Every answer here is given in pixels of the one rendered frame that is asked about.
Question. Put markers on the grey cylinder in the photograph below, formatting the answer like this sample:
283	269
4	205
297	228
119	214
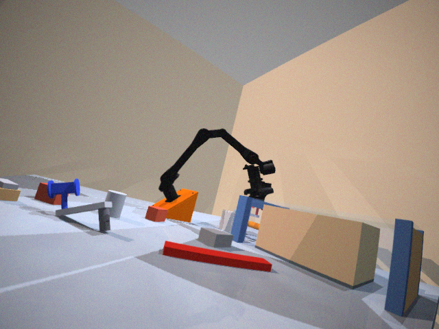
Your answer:
117	199

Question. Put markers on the red flat bar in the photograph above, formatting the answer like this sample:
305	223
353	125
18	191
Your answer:
215	257

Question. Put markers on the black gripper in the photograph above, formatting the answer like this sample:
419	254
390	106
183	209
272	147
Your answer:
257	191

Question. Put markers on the grey crank handle with blue knob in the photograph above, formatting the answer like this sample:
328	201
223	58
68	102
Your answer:
74	187

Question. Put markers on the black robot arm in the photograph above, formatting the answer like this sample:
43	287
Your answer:
170	176

